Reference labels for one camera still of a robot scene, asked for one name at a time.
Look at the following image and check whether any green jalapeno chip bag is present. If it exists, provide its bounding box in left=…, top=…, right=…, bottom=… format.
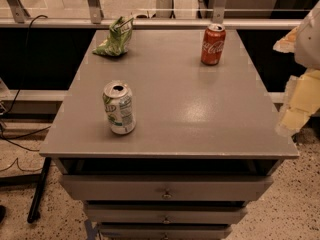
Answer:
left=92, top=16, right=133, bottom=57

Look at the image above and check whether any black floor stand leg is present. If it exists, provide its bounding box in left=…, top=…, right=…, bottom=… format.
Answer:
left=27, top=157, right=51, bottom=224

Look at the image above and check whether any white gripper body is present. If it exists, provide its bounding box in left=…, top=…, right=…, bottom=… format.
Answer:
left=287, top=68, right=320, bottom=114

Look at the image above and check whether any red coke can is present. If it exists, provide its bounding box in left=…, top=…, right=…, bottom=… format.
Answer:
left=201, top=23, right=226, bottom=65

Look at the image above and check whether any bottom grey drawer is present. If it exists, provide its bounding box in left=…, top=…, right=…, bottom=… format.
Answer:
left=99, top=224, right=232, bottom=240

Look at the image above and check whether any top grey drawer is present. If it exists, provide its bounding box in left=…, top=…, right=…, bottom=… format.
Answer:
left=60, top=175, right=273, bottom=201

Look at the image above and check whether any black cable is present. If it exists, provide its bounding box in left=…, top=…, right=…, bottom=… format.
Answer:
left=0, top=14, right=52, bottom=173

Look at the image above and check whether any metal railing bar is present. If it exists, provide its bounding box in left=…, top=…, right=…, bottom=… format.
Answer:
left=0, top=18, right=301, bottom=30

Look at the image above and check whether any white green soda can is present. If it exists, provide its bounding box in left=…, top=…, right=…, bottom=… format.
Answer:
left=102, top=80, right=136, bottom=135

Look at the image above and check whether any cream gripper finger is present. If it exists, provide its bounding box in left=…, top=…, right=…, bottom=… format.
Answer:
left=275, top=108, right=310, bottom=137

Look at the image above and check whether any grey drawer cabinet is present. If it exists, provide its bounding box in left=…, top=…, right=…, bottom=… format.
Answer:
left=39, top=29, right=300, bottom=240

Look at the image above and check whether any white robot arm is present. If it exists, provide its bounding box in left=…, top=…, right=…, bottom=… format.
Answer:
left=273, top=1, right=320, bottom=137

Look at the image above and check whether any middle grey drawer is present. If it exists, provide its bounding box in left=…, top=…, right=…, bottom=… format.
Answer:
left=84, top=203, right=247, bottom=224

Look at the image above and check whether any grey drawer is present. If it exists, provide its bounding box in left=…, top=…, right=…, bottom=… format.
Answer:
left=99, top=224, right=232, bottom=240
left=84, top=203, right=247, bottom=224
left=60, top=175, right=273, bottom=201

